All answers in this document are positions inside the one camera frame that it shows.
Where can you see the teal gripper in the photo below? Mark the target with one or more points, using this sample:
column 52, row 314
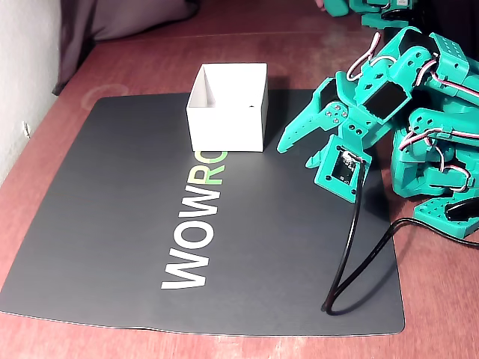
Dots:
column 325, row 117

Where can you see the teal leader arm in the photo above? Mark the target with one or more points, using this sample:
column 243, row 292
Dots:
column 374, row 15

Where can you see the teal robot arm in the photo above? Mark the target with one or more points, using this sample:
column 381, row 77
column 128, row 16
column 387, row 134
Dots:
column 453, row 56

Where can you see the white open box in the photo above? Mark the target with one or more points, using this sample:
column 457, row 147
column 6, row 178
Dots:
column 224, row 127

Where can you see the operator hand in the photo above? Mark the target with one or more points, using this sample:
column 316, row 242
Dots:
column 320, row 3

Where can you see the black clamp knob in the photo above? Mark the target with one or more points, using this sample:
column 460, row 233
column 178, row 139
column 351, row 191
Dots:
column 462, row 211

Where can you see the black mat with WOWRO print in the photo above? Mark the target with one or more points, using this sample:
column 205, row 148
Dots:
column 93, row 187

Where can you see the grey cloth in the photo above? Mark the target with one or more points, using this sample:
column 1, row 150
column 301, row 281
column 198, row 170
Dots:
column 112, row 18

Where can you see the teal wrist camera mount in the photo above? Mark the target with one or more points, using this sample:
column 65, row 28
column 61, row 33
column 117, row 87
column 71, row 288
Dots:
column 325, row 175

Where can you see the small white wall fitting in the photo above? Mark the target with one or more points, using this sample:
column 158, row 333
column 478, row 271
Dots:
column 26, row 129

